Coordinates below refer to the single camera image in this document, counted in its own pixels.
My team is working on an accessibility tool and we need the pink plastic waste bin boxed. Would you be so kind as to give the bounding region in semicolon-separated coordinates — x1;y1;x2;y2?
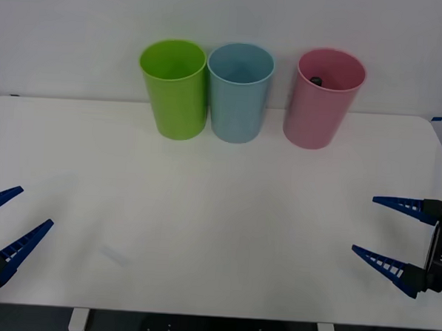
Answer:
281;46;369;153

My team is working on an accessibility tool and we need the green plastic waste bin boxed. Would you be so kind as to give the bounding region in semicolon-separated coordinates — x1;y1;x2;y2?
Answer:
134;37;212;142

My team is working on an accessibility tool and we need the pale blue plastic waste bin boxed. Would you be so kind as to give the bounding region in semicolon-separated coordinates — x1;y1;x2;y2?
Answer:
202;40;277;147

